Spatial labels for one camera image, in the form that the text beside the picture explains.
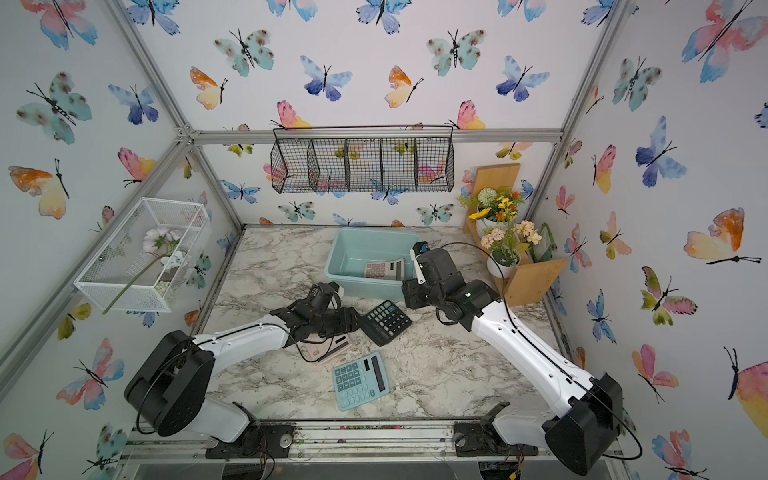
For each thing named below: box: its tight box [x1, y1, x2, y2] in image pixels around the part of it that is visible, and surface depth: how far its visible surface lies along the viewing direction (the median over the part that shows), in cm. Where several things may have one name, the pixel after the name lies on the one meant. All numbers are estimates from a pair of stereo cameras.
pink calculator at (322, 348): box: [303, 333, 353, 365], surface depth 88 cm
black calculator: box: [359, 300, 412, 347], surface depth 95 cm
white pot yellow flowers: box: [458, 187, 524, 238], surface depth 98 cm
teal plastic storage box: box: [324, 228, 420, 301], surface depth 106 cm
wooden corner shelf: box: [463, 163, 567, 307], surface depth 98 cm
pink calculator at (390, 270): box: [364, 258, 404, 281], surface depth 106 cm
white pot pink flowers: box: [480, 220, 542, 279], surface depth 93 cm
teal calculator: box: [332, 352, 390, 412], surface depth 83 cm
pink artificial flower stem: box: [102, 228, 184, 315], surface depth 74 cm
